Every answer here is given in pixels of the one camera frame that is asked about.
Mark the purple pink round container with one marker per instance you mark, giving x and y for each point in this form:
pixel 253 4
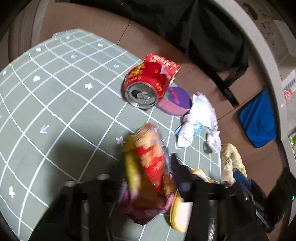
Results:
pixel 178 98

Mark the green plant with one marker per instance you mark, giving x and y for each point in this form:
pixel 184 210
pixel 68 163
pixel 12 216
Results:
pixel 293 146

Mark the green grid tablecloth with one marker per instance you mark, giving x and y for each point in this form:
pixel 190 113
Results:
pixel 57 104

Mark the large crumpled white paper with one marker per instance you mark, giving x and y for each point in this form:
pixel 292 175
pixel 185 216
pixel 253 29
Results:
pixel 201 109

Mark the white vent grille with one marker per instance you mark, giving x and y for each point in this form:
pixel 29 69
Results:
pixel 290 83

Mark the red yellow snack packet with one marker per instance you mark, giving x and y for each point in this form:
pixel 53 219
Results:
pixel 150 166

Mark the small orange ornament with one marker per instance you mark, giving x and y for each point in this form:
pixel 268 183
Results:
pixel 288 95

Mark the cream floral wrapper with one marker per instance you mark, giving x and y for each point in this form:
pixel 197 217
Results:
pixel 230 162

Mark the blue cloth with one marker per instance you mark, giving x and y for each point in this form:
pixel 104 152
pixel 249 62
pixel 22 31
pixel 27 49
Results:
pixel 259 120

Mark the yellow white wrapper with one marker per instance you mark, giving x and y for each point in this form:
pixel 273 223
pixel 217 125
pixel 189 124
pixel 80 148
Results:
pixel 180 215

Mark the small crumpled white tissue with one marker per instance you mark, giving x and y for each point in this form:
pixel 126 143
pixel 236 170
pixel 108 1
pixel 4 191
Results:
pixel 214 141

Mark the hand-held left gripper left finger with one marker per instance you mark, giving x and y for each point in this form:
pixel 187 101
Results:
pixel 92 199

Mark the brown lettered wall sign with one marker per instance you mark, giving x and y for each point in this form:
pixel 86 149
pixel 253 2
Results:
pixel 261 18

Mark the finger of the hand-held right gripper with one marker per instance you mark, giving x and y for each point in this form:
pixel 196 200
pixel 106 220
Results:
pixel 242 179

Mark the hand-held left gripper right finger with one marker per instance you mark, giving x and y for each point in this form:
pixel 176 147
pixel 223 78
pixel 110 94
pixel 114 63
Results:
pixel 208 208

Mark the red drink can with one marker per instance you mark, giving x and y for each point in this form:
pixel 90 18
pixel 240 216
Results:
pixel 143 80

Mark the black garment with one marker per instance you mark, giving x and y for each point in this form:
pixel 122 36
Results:
pixel 185 27

